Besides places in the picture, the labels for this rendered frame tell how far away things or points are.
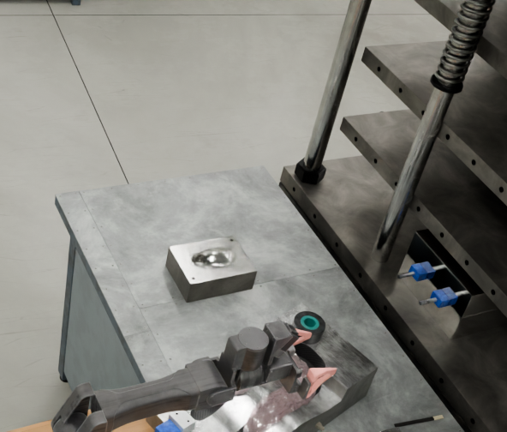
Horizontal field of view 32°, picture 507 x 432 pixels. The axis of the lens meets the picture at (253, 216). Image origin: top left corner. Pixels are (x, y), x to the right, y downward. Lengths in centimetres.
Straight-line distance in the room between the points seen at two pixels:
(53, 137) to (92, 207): 167
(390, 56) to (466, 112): 31
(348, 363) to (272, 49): 339
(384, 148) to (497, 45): 56
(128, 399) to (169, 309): 79
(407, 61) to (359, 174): 52
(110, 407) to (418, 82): 142
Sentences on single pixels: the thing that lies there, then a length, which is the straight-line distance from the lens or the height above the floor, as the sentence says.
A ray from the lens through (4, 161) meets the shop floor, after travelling 408.
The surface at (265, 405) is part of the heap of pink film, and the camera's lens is 203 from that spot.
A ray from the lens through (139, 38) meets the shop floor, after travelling 516.
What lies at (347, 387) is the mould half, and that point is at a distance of 212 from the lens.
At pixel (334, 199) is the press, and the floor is 78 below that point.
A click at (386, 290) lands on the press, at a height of 79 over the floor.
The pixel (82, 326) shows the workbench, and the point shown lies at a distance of 278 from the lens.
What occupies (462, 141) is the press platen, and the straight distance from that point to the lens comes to 237.
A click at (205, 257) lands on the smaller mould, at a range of 241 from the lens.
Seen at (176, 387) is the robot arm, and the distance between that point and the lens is 159.
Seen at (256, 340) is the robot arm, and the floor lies 130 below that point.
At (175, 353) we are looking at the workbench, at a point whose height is 80.
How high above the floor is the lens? 245
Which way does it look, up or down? 38 degrees down
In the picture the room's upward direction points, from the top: 14 degrees clockwise
